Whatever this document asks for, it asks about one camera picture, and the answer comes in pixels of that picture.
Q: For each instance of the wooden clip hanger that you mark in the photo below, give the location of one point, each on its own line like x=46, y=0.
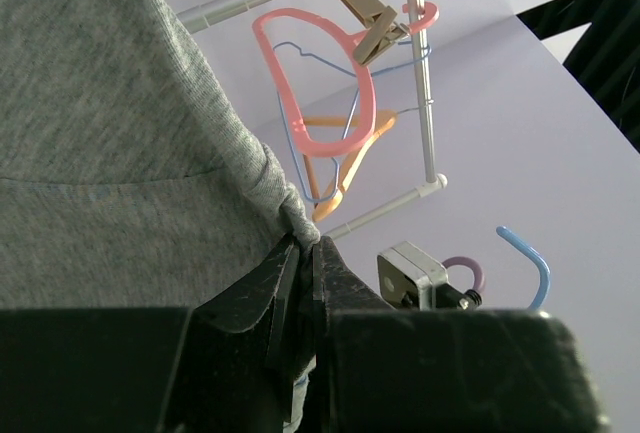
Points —
x=382, y=30

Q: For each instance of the white metal clothes rack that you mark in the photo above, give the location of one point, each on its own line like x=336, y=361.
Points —
x=203, y=16

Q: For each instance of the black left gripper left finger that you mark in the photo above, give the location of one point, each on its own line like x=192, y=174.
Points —
x=226, y=366

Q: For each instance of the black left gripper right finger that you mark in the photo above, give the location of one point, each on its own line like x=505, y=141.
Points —
x=385, y=370

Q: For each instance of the pink plastic hanger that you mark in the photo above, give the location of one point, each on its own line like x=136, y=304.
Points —
x=306, y=55

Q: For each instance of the grey adidas t-shirt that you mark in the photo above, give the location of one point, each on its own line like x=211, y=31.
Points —
x=127, y=178

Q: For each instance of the orange wooden hanger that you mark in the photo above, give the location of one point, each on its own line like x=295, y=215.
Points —
x=326, y=204

